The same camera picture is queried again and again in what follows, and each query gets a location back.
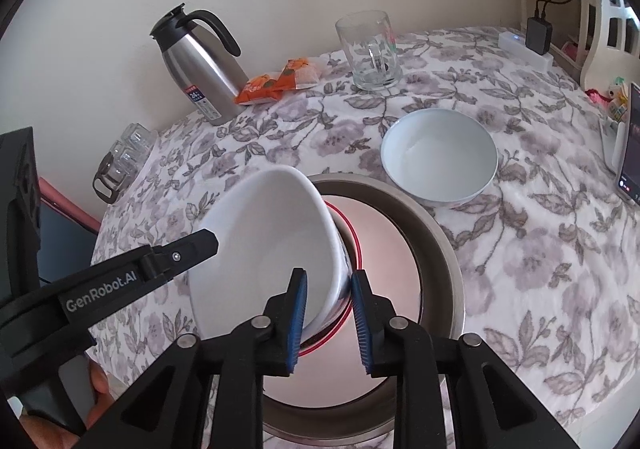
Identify small white square bowl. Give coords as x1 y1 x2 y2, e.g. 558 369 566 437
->
188 166 349 341

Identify stainless steel plate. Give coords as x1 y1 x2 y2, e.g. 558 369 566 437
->
262 174 465 447

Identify strawberry pattern red-rim bowl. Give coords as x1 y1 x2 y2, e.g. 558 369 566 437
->
299 197 362 357

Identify white plate black rim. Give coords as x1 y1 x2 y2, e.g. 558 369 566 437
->
264 196 422 409

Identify glass teapot black handle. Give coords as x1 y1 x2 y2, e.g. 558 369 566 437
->
92 152 127 204

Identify person's left hand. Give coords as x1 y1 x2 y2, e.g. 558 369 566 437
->
20 360 114 449

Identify stainless steel thermos jug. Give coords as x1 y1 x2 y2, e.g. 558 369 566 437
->
151 5 248 125

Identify small clear glass cups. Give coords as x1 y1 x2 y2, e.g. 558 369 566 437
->
107 123 157 184

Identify smartphone on stand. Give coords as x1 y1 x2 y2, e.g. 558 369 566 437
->
616 83 640 204

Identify large light blue bowl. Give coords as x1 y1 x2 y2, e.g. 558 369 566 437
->
380 108 498 206

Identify orange snack packet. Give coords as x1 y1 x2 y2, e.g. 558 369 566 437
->
234 57 324 106

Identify clear glass mug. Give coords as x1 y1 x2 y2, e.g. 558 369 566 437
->
335 10 402 92

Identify white power strip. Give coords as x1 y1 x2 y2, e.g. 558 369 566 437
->
498 31 553 73

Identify white lattice chair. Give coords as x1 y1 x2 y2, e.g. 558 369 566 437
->
578 0 639 93

